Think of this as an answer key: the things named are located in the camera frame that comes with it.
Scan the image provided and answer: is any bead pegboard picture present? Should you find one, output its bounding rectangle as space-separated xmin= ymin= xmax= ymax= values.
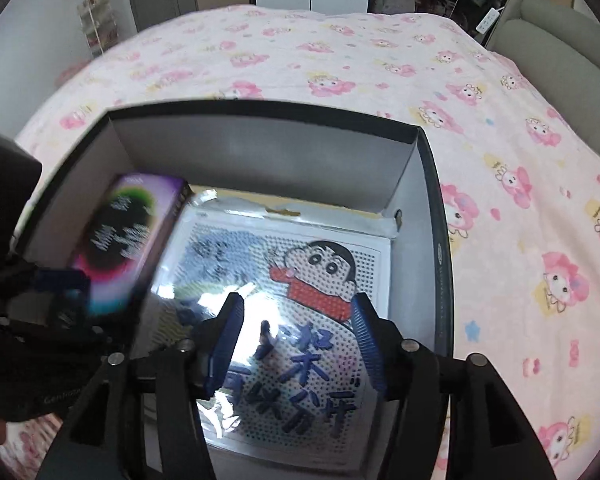
xmin=145 ymin=187 xmax=398 ymax=473

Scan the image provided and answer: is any pink printed blanket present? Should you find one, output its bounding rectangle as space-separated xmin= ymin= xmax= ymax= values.
xmin=0 ymin=4 xmax=600 ymax=480

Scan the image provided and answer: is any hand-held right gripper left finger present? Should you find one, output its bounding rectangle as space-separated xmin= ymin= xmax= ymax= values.
xmin=35 ymin=291 xmax=246 ymax=480

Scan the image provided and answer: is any white shelf rack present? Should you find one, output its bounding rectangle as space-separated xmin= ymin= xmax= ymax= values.
xmin=77 ymin=0 xmax=121 ymax=58

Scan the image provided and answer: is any dark cardboard box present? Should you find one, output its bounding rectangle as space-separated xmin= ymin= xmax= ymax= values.
xmin=10 ymin=97 xmax=456 ymax=480

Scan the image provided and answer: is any white power strip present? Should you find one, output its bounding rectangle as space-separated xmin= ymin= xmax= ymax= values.
xmin=475 ymin=7 xmax=501 ymax=33

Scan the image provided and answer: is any pink fluffy item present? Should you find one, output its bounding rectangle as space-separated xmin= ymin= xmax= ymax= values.
xmin=55 ymin=62 xmax=88 ymax=86

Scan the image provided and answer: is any grey sofa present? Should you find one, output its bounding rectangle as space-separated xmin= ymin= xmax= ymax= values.
xmin=485 ymin=0 xmax=600 ymax=176

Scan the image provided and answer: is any purple printed box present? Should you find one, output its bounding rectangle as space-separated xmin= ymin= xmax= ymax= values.
xmin=65 ymin=172 xmax=191 ymax=318

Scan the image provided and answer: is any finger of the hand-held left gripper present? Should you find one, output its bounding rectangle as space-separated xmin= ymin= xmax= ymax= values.
xmin=0 ymin=259 xmax=93 ymax=331

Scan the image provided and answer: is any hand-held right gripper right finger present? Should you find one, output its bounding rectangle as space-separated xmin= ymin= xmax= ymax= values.
xmin=349 ymin=292 xmax=566 ymax=480

